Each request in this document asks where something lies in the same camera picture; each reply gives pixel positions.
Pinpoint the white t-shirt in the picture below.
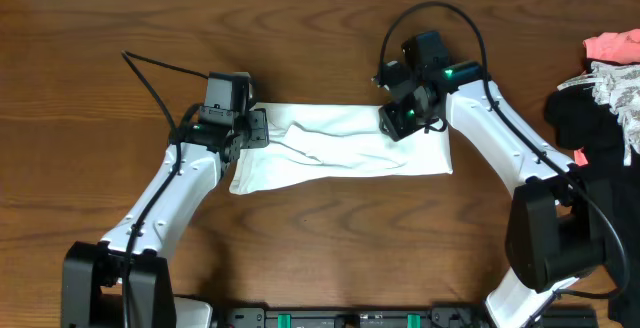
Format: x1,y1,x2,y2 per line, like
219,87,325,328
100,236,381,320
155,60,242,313
229,103,453,195

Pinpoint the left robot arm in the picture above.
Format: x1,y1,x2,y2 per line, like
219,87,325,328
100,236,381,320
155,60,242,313
60,104,269,327

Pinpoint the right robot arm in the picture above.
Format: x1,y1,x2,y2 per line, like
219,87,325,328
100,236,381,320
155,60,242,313
372,60,628,327

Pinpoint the black garment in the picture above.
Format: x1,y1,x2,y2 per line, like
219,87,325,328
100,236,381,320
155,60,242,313
544,86,639,328

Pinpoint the white floral patterned garment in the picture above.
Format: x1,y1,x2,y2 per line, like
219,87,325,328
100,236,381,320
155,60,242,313
557,60,639,166

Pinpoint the pink garment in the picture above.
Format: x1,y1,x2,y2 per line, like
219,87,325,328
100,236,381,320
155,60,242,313
573,28,640,167

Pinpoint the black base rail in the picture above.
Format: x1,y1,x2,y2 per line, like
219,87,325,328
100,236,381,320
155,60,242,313
174,297,599,328

